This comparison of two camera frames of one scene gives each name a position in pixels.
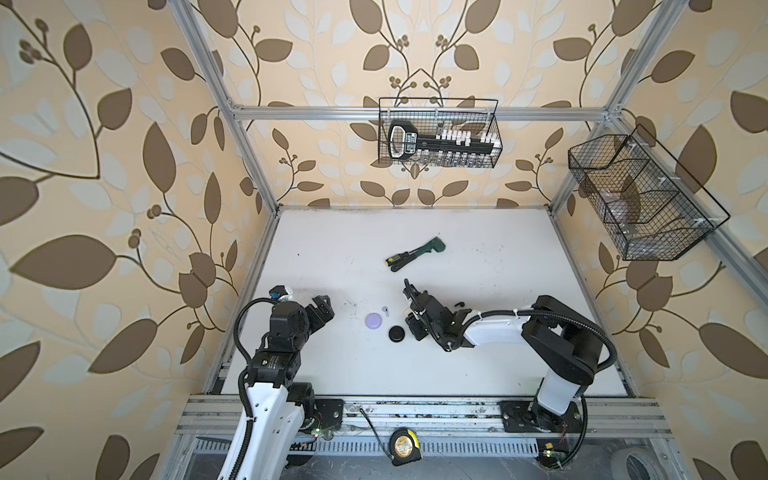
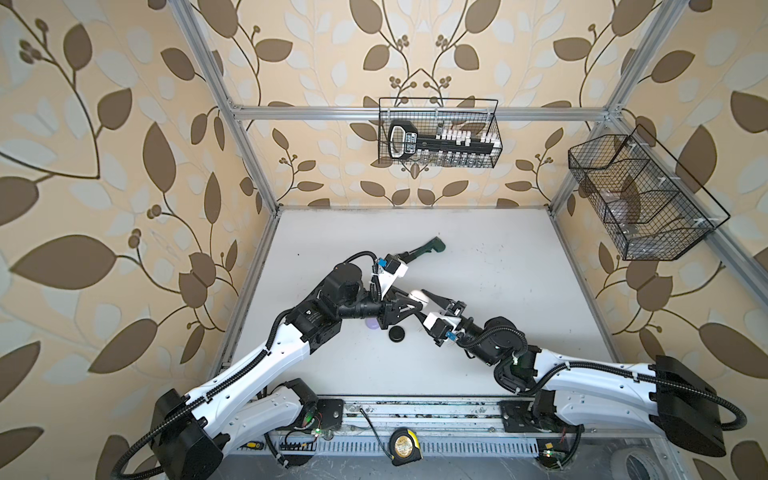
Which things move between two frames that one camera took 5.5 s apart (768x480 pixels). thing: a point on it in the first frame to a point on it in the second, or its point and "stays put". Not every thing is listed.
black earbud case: (396, 334) stays put
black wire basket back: (439, 132) stays put
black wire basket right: (647, 205) stays put
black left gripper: (325, 311) to (390, 309)
